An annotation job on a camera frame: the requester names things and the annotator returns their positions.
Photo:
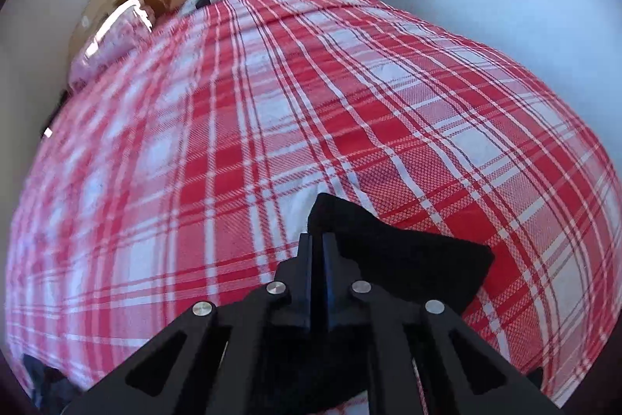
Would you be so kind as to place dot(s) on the black pants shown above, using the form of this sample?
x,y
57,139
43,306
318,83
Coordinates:
x,y
408,259

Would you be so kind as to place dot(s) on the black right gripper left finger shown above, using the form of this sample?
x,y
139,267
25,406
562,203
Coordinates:
x,y
211,358

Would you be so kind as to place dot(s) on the pink floral pillow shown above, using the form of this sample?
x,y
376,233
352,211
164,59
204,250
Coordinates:
x,y
127,27

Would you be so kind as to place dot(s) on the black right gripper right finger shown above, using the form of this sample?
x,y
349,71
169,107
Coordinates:
x,y
422,356

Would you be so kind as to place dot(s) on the black item beside bed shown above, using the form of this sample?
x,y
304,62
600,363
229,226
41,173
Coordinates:
x,y
52,392

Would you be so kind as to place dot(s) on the red white plaid bedspread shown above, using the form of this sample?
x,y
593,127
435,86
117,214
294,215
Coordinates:
x,y
188,169

